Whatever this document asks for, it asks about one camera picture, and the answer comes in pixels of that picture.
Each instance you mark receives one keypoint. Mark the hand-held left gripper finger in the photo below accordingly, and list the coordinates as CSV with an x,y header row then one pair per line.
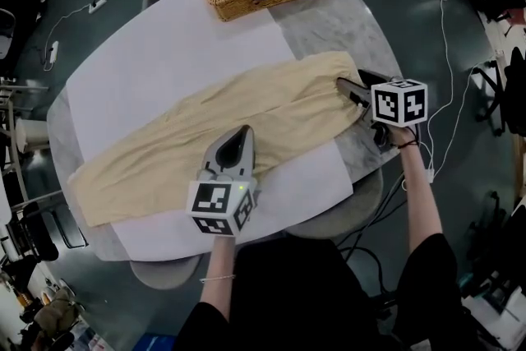
x,y
211,160
250,160

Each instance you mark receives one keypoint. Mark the brown bag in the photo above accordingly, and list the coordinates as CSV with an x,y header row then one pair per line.
x,y
57,312

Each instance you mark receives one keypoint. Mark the beige trousers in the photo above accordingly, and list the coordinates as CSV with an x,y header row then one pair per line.
x,y
185,144

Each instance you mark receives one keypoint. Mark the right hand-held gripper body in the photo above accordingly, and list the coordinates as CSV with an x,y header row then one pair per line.
x,y
398,102

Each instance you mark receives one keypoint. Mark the person's right forearm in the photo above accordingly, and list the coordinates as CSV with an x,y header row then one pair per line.
x,y
423,209

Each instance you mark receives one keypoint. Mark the person's black top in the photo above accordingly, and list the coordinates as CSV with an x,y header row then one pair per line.
x,y
296,300

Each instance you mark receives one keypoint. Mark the white paper sheet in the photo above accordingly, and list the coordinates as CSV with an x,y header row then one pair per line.
x,y
164,53

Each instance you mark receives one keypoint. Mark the person's left forearm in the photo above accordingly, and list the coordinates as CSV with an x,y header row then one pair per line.
x,y
218,259

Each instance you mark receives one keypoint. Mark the orange garment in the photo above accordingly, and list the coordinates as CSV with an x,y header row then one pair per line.
x,y
517,15

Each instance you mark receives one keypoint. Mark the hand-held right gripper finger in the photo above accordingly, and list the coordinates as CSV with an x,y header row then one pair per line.
x,y
357,96
376,78

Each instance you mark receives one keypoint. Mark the white trash bin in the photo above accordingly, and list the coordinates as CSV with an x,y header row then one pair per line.
x,y
33,135

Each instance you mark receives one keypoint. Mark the black metal-frame chair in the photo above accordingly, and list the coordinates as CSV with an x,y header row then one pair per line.
x,y
49,230

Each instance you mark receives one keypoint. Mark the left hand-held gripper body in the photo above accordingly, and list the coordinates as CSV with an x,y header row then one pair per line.
x,y
213,201

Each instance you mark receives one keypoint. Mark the white power strip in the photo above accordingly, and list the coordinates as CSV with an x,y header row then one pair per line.
x,y
430,175
98,5
53,51

